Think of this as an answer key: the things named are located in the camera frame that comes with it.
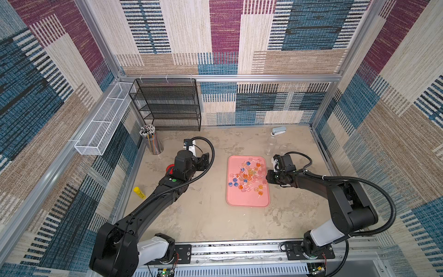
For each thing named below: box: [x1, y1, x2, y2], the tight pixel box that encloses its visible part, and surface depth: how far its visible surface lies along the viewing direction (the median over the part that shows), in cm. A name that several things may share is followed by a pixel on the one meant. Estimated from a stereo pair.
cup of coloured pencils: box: [139, 124, 164, 155], surface depth 98 cm
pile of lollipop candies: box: [228, 157, 268, 199], surface depth 98 cm
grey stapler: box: [270, 126, 287, 137], surface depth 118 cm
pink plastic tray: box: [226, 155, 270, 208], surface depth 96 cm
